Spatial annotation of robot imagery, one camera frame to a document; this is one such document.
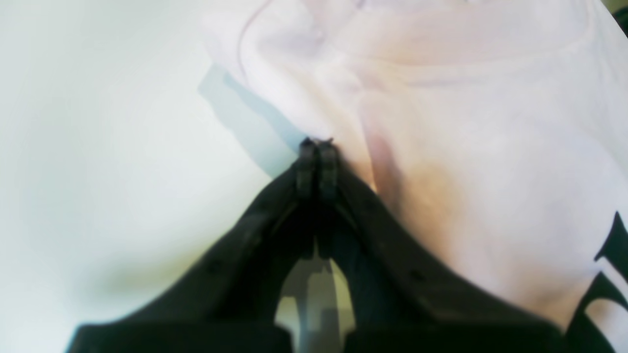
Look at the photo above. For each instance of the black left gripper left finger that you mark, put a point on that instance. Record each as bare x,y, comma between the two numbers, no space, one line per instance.
227,301

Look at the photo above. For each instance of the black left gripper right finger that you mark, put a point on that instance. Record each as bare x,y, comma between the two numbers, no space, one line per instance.
404,299

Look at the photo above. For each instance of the pink T-shirt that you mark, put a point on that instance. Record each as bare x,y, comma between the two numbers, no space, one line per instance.
495,131

